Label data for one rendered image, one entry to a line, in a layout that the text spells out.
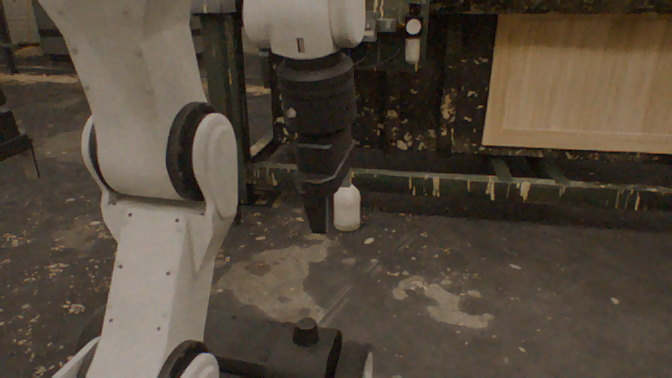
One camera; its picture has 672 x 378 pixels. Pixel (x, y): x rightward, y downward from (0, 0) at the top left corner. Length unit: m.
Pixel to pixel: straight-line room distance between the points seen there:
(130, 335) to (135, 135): 0.28
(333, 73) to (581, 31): 1.54
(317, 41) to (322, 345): 0.59
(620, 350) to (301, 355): 0.83
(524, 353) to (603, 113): 1.08
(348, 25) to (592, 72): 1.59
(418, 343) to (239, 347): 0.49
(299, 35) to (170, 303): 0.41
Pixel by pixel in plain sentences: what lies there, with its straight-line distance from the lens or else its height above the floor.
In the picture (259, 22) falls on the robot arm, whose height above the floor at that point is 0.79.
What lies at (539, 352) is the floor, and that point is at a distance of 1.33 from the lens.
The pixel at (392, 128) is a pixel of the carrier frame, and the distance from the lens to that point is 1.94.
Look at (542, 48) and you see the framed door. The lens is 1.97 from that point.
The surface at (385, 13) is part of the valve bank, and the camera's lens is 1.67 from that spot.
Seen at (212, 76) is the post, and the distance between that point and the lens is 1.67.
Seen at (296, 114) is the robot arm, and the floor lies 0.69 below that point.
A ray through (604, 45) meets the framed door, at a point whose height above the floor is 0.64.
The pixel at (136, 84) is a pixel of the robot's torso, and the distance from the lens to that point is 0.64.
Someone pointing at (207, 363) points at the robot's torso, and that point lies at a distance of 0.77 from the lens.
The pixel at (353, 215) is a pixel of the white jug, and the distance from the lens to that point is 1.73.
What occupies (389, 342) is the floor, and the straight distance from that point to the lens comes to 1.27.
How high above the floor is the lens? 0.82
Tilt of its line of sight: 22 degrees down
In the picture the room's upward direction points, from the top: straight up
